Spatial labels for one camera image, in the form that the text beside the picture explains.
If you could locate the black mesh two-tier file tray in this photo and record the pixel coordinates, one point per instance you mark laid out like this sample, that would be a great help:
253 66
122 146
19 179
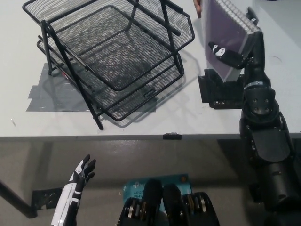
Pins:
122 68

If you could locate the thin black curled thread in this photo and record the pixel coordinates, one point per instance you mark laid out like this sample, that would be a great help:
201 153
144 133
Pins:
275 58

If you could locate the black metal table leg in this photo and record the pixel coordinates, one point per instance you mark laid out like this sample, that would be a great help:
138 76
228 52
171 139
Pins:
14 194

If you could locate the black tape square patch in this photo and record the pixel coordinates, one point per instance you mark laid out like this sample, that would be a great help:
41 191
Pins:
221 94

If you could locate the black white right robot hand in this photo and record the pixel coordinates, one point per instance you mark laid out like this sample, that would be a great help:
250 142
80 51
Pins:
255 66

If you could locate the spiral-bound notebook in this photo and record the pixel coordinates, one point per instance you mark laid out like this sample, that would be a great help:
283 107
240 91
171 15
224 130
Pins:
225 30

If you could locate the person hand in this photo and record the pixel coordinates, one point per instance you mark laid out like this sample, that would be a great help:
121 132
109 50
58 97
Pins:
198 8

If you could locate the black floor tape patch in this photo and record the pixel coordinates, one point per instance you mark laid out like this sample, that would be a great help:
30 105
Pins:
44 199

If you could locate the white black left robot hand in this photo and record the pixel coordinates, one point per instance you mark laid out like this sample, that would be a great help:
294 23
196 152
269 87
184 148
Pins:
70 193

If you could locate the grey duct tape patch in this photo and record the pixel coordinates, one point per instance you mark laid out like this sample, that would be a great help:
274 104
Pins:
40 101

